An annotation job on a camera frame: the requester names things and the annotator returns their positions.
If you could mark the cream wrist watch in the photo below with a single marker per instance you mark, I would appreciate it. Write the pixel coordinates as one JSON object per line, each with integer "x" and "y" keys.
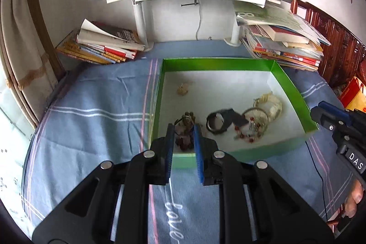
{"x": 274, "y": 106}

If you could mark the red yellow packet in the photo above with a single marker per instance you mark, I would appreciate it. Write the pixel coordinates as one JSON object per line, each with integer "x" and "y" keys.
{"x": 354, "y": 92}

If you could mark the gold flower brooch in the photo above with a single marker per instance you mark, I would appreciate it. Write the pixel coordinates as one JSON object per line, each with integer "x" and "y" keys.
{"x": 182, "y": 89}

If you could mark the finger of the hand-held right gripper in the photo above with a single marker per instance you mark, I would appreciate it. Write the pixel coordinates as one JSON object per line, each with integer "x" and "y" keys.
{"x": 323, "y": 119}
{"x": 334, "y": 111}

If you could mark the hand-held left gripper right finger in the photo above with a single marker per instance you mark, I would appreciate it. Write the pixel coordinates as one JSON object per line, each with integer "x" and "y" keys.
{"x": 198, "y": 158}

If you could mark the stack of mixed books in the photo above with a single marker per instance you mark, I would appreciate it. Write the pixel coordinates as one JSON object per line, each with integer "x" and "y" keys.
{"x": 280, "y": 41}

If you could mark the person's right hand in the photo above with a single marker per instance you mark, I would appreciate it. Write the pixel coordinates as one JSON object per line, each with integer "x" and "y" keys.
{"x": 356, "y": 198}

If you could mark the cream curtain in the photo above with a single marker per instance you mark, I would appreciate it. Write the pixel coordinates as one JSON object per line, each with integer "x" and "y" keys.
{"x": 23, "y": 46}

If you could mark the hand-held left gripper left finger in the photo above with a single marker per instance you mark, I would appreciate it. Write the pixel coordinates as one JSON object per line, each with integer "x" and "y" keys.
{"x": 170, "y": 152}

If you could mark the carved wooden chair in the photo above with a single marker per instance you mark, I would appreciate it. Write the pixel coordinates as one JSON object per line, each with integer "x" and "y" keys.
{"x": 337, "y": 46}

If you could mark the stack of orange books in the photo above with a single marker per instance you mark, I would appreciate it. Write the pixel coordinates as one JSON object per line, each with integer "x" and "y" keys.
{"x": 100, "y": 49}

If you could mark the black wrist watch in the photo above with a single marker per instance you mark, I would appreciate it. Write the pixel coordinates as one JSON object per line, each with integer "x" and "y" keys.
{"x": 226, "y": 114}

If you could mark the blue striped blanket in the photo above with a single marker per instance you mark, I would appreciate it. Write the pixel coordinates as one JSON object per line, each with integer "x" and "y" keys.
{"x": 100, "y": 95}

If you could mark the green cardboard box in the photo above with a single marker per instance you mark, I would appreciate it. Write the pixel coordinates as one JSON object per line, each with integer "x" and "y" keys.
{"x": 217, "y": 81}

